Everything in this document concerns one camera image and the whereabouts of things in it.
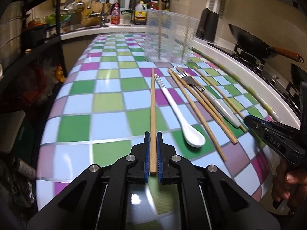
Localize white handled steel fork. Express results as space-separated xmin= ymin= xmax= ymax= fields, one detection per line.
xmin=176 ymin=70 xmax=241 ymax=128
xmin=172 ymin=65 xmax=231 ymax=119

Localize black electric kettle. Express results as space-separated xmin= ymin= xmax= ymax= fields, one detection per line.
xmin=199 ymin=8 xmax=219 ymax=42

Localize person's right hand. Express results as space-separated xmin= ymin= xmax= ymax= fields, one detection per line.
xmin=272 ymin=164 xmax=307 ymax=212

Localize red dish soap bottle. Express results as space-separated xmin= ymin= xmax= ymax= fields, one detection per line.
xmin=111 ymin=1 xmax=120 ymax=25

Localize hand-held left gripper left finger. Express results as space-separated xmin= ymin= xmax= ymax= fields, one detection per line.
xmin=27 ymin=131 xmax=150 ymax=230

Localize clear plastic container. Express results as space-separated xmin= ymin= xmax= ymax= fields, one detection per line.
xmin=144 ymin=10 xmax=199 ymax=64

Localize white flat board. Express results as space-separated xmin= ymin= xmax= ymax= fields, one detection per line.
xmin=0 ymin=111 xmax=26 ymax=154

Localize wooden cutting board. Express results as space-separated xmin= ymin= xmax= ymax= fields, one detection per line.
xmin=80 ymin=1 xmax=108 ymax=27

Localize black pot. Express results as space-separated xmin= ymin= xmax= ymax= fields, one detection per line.
xmin=23 ymin=24 xmax=47 ymax=46

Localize dark wok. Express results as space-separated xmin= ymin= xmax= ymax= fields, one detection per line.
xmin=290 ymin=63 xmax=307 ymax=88

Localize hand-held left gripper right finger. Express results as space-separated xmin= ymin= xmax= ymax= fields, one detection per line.
xmin=156 ymin=131 xmax=281 ymax=230

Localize dark bottle with white label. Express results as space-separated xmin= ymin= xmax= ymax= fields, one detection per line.
xmin=13 ymin=158 xmax=36 ymax=180

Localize steel stockpot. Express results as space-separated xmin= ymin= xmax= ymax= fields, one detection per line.
xmin=0 ymin=1 xmax=24 ymax=60

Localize black shelf rack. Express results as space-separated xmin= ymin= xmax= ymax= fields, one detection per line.
xmin=0 ymin=0 xmax=68 ymax=115

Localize oil jug with yellow label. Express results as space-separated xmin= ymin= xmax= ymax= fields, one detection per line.
xmin=134 ymin=1 xmax=148 ymax=25

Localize white ceramic spoon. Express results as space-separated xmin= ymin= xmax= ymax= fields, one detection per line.
xmin=155 ymin=74 xmax=206 ymax=148

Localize red and white plastic bags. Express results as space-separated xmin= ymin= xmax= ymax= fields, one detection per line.
xmin=24 ymin=60 xmax=60 ymax=106

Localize black wok with wooden handle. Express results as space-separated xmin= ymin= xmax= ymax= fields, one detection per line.
xmin=228 ymin=23 xmax=304 ymax=63

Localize black gas stove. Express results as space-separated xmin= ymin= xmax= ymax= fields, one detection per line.
xmin=207 ymin=42 xmax=303 ymax=115

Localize steel faucet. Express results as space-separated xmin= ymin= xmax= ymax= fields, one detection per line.
xmin=86 ymin=0 xmax=108 ymax=28

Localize yellow toy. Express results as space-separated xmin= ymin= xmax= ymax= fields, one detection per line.
xmin=55 ymin=66 xmax=66 ymax=83

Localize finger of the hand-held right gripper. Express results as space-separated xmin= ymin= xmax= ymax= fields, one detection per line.
xmin=245 ymin=115 xmax=306 ymax=166
xmin=254 ymin=116 xmax=301 ymax=135

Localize green plastic bowls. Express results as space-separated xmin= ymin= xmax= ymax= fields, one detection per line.
xmin=44 ymin=13 xmax=72 ymax=28

